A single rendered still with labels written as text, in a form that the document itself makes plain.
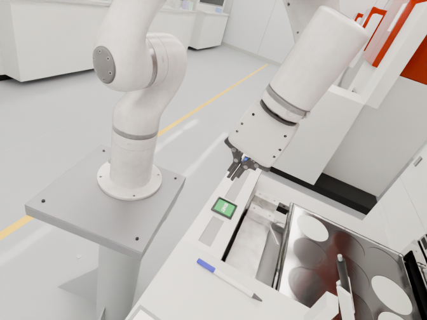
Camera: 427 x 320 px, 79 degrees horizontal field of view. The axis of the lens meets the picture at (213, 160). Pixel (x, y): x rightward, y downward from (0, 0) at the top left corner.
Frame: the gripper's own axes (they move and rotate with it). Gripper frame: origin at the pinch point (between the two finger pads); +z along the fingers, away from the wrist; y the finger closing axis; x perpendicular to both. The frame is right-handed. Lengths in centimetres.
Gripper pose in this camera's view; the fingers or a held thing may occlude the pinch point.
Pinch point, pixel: (236, 169)
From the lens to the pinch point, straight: 54.4
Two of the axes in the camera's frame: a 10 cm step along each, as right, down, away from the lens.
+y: -8.2, -5.7, 0.6
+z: -4.5, 7.0, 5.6
